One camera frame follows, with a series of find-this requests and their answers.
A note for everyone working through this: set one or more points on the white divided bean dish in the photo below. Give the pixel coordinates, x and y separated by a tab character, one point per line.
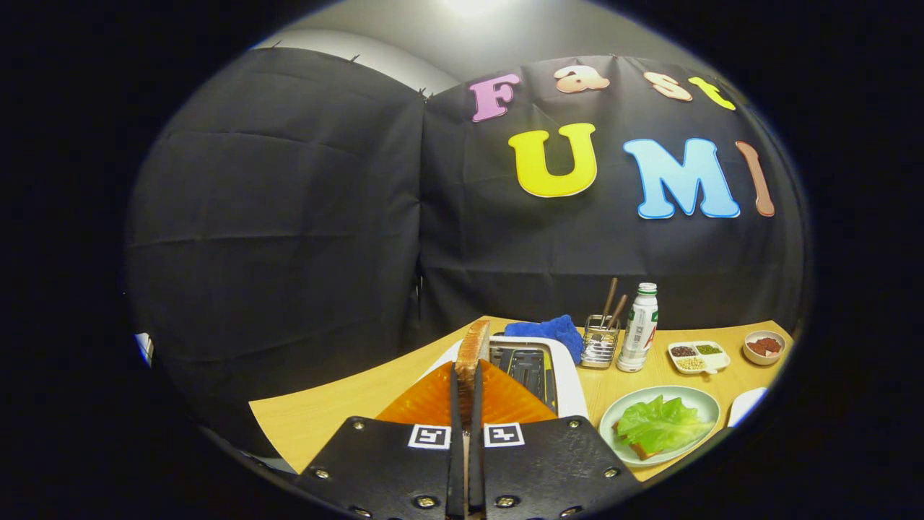
696	357

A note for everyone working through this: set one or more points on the pale green plate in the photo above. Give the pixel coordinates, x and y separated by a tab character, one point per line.
693	397

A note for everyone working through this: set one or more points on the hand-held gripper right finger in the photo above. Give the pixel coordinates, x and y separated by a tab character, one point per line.
548	469

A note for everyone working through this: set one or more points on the white toaster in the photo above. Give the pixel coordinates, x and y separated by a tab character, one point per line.
570	390

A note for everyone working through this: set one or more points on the blue cloth mitt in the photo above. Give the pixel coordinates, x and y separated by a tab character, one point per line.
548	332

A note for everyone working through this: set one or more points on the toasted bread slice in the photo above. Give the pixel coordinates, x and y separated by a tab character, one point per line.
473	347

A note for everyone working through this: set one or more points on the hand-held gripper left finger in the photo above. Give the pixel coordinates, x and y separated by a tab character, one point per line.
390	469

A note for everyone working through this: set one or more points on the metal utensil holder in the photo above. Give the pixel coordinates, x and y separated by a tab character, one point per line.
599	347

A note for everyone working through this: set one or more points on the bread slice with crust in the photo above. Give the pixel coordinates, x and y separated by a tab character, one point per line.
639	452

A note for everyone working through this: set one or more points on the white drink bottle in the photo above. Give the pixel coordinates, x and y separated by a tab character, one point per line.
639	328

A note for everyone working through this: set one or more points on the white meat plate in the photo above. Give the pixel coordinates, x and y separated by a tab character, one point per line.
758	359

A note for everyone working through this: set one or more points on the red meat slice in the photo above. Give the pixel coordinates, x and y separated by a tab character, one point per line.
756	348
772	344

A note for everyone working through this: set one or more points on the black backdrop cloth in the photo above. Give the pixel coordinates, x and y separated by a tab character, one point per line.
289	217

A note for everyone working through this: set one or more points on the small white dish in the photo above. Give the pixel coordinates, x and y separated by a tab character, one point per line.
747	408

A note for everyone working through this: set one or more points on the green lettuce leaf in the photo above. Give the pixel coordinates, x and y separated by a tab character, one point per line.
660	426

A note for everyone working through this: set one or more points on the brown chopstick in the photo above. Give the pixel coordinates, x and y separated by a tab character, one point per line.
610	296
619	309

